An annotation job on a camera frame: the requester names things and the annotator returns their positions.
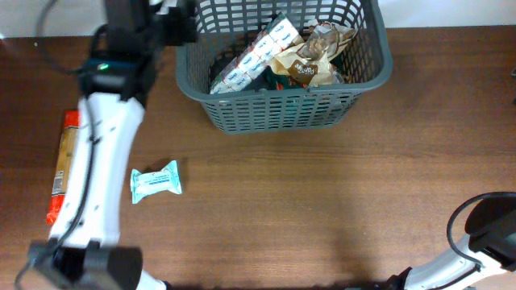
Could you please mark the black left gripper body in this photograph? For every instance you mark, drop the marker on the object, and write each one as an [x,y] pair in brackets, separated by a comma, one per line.
[167,26]

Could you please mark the Kleenex tissue multipack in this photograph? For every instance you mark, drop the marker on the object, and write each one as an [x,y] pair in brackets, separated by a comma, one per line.
[277,36]

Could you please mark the beige brown snack pouch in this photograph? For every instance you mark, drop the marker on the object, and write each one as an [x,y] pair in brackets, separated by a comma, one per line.
[282,61]
[327,40]

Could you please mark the orange spaghetti pasta package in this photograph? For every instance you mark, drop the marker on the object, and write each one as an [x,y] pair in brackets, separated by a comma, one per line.
[63,164]

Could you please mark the mint green snack wrapper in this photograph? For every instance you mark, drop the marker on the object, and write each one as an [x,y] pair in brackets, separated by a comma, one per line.
[167,179]

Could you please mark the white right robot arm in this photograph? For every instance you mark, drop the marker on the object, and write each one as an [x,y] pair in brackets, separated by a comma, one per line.
[487,248]

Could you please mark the grey plastic basket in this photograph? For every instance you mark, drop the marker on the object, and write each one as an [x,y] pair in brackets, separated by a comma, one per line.
[226,28]

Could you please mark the green snack bag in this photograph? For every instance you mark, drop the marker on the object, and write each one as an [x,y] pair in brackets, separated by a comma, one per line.
[271,81]

